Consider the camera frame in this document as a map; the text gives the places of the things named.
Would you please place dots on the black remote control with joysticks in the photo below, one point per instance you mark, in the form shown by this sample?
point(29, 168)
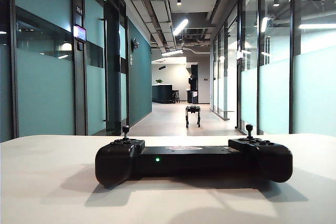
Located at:
point(183, 161)

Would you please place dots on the black quadruped robot dog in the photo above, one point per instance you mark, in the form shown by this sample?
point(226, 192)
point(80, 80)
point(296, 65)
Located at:
point(193, 110)

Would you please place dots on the white door sign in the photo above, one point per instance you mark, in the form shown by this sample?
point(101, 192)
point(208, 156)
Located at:
point(239, 55)

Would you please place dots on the lit door display panel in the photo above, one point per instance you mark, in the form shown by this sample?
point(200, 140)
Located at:
point(80, 33)

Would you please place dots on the dark counter with white top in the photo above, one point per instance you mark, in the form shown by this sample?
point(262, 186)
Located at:
point(161, 94)

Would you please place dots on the dark wooden bar stool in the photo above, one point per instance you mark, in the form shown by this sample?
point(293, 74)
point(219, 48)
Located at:
point(176, 96)

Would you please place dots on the green potted plant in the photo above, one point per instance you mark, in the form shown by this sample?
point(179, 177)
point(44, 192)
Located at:
point(159, 80)

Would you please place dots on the black bin with white label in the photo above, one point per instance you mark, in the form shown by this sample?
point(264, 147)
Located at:
point(193, 97)

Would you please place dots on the black ceiling-mounted projector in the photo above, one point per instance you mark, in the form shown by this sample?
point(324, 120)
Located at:
point(162, 67)

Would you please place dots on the tall black machine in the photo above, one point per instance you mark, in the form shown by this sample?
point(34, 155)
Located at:
point(194, 77)

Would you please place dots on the white linear ceiling light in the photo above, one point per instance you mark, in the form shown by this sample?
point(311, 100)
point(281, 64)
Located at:
point(264, 23)
point(181, 26)
point(317, 26)
point(172, 52)

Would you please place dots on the black ceiling spot lamp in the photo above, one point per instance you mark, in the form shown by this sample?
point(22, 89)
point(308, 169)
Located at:
point(179, 1)

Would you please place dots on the room number sign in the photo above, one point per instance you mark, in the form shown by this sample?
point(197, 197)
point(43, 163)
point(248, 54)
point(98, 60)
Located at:
point(79, 10)

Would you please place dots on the black pendant ceiling lamp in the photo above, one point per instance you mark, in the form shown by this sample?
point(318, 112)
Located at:
point(276, 2)

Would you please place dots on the white wall sign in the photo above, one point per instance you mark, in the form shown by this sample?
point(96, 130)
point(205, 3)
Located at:
point(131, 59)

